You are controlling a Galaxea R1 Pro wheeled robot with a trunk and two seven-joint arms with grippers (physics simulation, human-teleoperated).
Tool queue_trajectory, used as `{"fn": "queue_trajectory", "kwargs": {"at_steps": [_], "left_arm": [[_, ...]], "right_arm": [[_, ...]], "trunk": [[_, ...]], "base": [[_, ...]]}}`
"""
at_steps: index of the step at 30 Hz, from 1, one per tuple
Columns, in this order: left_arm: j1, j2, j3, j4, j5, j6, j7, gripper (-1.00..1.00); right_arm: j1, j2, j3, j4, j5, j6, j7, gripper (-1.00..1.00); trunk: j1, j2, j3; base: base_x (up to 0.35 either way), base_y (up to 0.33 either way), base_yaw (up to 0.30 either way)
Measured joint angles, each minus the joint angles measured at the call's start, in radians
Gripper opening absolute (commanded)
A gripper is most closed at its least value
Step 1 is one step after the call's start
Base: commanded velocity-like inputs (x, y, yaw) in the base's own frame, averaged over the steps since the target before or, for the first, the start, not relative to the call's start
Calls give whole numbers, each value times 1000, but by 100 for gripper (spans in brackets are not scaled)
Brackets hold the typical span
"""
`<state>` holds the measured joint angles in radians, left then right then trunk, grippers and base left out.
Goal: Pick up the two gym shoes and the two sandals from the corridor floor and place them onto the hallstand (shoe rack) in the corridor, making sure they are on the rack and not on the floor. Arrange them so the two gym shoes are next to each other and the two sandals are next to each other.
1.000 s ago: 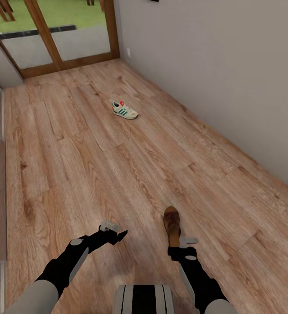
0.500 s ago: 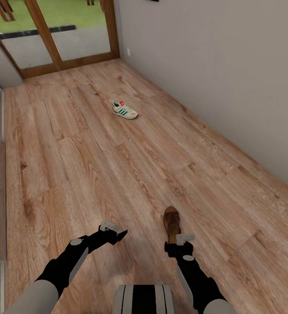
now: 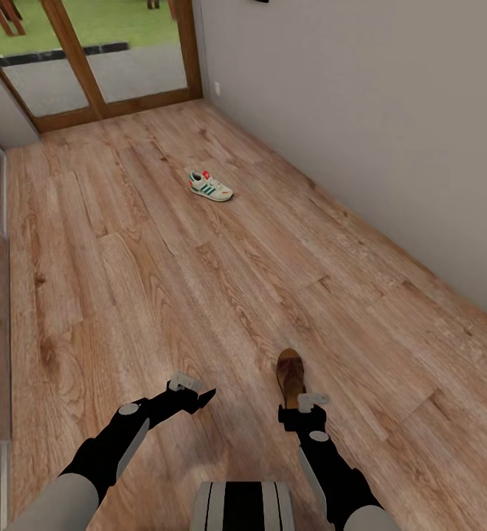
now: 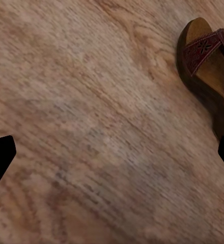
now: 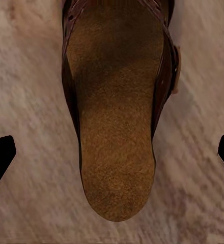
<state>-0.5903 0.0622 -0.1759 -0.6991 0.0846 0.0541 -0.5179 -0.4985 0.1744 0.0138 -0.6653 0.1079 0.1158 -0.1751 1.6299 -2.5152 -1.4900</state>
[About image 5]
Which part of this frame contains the sandal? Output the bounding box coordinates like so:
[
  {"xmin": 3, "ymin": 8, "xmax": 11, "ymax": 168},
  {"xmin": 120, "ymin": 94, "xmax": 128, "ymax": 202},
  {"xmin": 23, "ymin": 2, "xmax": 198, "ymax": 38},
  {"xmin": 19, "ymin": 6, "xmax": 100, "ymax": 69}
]
[{"xmin": 61, "ymin": 0, "xmax": 181, "ymax": 222}]

